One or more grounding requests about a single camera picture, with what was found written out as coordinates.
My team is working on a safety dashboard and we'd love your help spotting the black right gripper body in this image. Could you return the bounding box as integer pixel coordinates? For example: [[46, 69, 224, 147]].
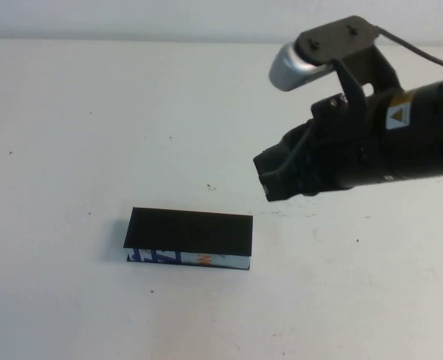
[[277, 88, 416, 198]]

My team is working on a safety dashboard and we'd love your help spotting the black glasses case printed side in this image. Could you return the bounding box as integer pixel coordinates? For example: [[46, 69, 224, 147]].
[[123, 206, 254, 271]]

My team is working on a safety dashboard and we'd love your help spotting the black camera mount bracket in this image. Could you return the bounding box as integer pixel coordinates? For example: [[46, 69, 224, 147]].
[[295, 14, 407, 113]]

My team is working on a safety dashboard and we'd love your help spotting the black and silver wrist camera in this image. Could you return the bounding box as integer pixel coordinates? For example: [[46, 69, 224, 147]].
[[268, 40, 334, 92]]

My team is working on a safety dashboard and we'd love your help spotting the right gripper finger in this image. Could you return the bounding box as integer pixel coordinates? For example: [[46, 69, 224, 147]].
[[252, 143, 309, 178], [261, 170, 319, 204]]

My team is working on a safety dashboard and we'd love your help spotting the black camera cable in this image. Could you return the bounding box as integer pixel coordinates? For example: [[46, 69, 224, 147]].
[[375, 28, 443, 71]]

